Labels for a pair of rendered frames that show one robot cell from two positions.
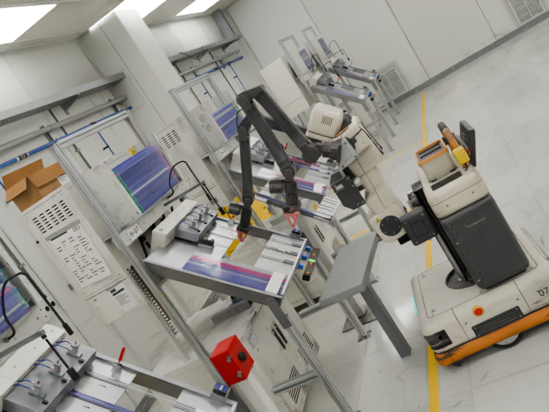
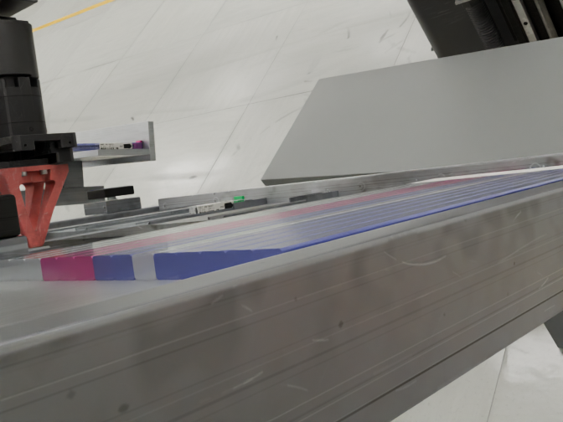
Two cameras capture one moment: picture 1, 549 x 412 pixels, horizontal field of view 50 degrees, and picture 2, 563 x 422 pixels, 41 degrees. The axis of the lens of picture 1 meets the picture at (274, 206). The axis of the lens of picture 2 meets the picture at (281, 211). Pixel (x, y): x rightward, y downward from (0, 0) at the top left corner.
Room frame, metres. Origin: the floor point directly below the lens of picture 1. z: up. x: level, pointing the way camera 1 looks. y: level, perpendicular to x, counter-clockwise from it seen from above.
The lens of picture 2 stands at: (2.74, 0.73, 1.23)
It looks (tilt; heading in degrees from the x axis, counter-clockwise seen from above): 34 degrees down; 299
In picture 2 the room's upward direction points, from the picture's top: 39 degrees counter-clockwise
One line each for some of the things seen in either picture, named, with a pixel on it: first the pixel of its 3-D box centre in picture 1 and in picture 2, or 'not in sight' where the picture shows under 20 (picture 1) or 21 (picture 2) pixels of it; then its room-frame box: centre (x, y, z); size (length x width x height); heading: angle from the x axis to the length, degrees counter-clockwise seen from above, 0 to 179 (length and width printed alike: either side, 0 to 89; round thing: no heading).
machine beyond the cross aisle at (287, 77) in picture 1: (317, 104); not in sight; (7.88, -1.21, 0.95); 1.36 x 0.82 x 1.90; 68
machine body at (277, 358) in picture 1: (241, 367); not in sight; (3.24, 0.67, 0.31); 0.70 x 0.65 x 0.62; 158
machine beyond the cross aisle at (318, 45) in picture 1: (332, 85); not in sight; (9.21, -1.78, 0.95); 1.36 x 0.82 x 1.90; 68
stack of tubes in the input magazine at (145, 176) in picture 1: (140, 180); not in sight; (3.25, 0.53, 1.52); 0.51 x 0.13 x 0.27; 158
